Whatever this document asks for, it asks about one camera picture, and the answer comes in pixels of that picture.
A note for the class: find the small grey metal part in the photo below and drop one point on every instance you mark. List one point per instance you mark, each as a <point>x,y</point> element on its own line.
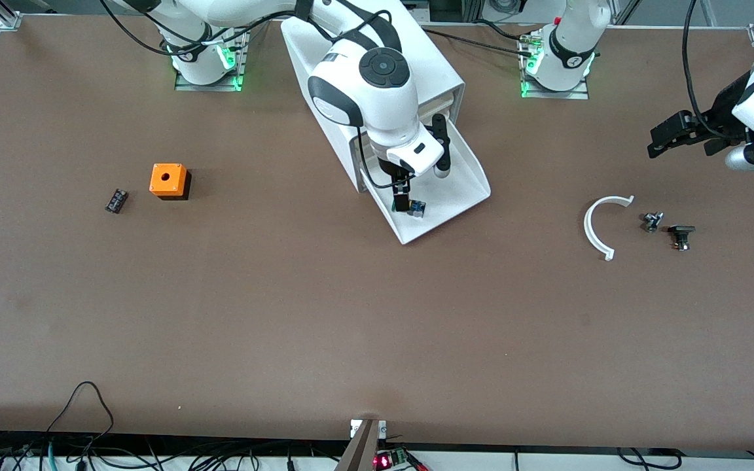
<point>652,222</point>

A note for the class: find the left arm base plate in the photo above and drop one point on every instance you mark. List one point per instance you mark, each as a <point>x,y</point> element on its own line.
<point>554,94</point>

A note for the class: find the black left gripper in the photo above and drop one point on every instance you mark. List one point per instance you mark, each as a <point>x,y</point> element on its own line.
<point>722,113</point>

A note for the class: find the small black terminal block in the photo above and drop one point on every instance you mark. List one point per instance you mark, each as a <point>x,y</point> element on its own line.
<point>117,201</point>

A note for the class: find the green push button switch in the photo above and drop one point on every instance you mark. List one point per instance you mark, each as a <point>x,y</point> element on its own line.
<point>418,209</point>

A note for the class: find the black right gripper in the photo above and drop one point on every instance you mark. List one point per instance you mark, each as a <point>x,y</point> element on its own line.
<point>393,173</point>

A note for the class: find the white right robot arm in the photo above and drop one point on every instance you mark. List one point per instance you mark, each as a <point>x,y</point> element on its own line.
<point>364,85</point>

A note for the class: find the white curved plastic arc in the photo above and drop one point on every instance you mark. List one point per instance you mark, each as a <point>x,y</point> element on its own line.
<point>588,229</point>

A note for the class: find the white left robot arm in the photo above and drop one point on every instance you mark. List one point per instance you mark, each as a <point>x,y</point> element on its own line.
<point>570,39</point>

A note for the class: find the circuit board with red light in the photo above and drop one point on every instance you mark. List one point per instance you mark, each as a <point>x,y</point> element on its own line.
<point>393,459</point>

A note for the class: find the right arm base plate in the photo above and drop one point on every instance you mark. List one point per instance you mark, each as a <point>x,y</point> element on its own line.
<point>241,69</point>

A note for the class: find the orange box with hole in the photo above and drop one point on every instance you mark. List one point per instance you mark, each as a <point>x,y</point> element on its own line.
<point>167,178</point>

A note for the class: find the small black switch component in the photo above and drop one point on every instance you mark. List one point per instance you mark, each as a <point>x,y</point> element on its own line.
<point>681,234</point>

